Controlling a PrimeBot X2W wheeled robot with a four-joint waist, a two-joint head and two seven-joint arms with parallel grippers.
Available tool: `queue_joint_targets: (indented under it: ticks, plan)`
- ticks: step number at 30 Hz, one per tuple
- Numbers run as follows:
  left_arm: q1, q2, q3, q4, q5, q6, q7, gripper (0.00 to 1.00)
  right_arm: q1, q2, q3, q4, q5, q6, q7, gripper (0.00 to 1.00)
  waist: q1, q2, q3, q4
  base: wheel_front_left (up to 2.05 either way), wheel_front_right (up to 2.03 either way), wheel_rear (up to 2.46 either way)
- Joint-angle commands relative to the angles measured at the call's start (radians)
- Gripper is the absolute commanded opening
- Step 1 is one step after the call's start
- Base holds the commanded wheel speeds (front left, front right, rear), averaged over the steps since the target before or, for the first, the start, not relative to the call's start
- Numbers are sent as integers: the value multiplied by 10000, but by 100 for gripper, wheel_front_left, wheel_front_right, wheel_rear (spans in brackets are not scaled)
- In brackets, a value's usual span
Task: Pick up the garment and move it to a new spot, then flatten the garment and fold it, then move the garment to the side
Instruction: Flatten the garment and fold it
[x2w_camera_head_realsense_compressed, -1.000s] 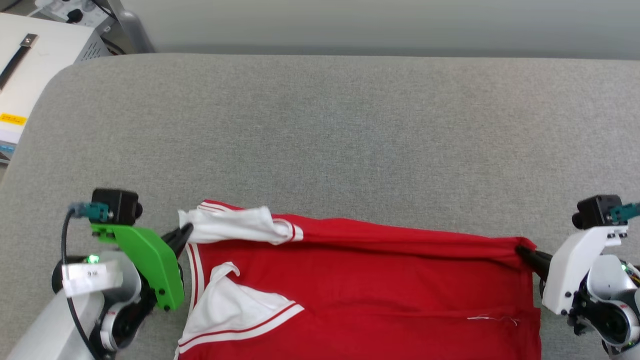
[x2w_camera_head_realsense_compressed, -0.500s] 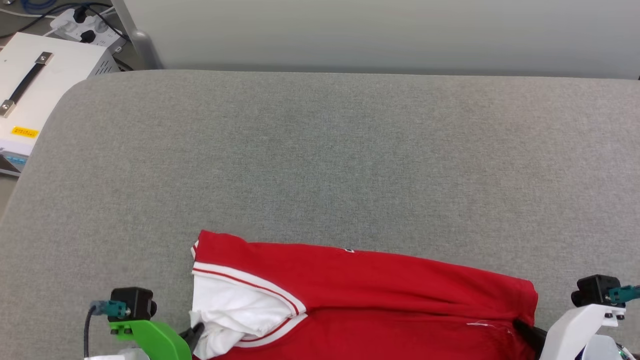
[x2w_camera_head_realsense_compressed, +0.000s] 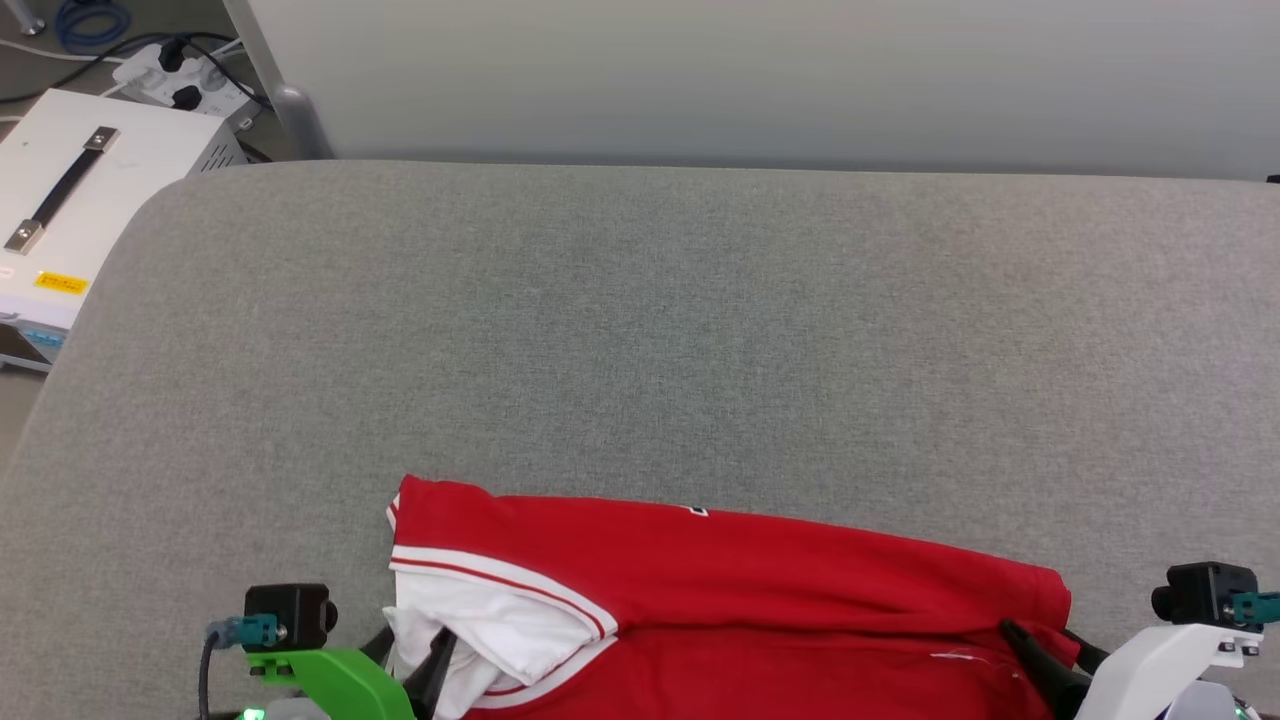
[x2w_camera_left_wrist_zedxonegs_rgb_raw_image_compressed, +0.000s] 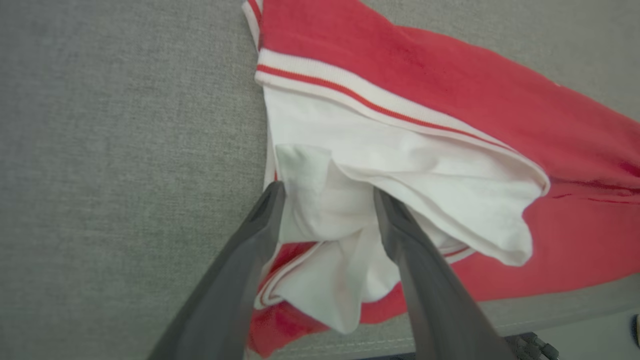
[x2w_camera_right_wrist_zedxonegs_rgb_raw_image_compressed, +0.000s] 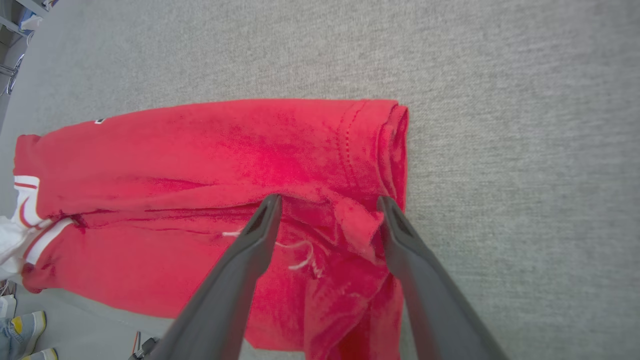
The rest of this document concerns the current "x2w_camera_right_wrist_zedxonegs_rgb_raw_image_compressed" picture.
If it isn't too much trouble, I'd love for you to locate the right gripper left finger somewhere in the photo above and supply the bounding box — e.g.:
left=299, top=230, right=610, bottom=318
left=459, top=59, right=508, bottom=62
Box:
left=147, top=194, right=283, bottom=360

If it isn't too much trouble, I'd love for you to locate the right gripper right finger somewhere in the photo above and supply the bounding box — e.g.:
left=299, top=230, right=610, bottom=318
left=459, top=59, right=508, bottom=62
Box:
left=377, top=195, right=510, bottom=360

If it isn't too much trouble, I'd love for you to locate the red and white garment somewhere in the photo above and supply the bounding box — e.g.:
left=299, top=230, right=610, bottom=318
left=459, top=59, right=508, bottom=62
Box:
left=0, top=98, right=410, bottom=360

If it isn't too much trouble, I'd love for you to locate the grey fabric sofa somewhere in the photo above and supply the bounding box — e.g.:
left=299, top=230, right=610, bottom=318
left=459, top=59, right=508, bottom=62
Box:
left=0, top=0, right=640, bottom=360

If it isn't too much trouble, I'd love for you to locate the grey and yellow shoe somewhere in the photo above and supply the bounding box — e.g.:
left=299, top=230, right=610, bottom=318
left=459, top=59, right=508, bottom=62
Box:
left=9, top=310, right=47, bottom=359
left=20, top=348, right=59, bottom=360

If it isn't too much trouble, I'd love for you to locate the blue jeans leg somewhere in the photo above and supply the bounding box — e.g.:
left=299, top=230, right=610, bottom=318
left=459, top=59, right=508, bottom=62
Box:
left=0, top=317, right=19, bottom=360

